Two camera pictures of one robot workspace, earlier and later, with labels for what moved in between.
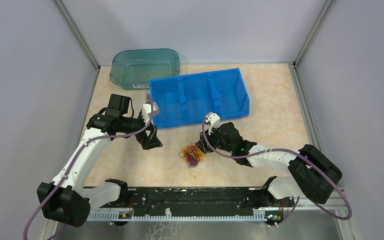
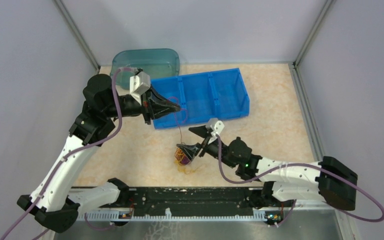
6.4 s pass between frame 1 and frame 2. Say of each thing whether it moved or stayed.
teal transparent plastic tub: stayed
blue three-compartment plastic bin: stayed
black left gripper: moved
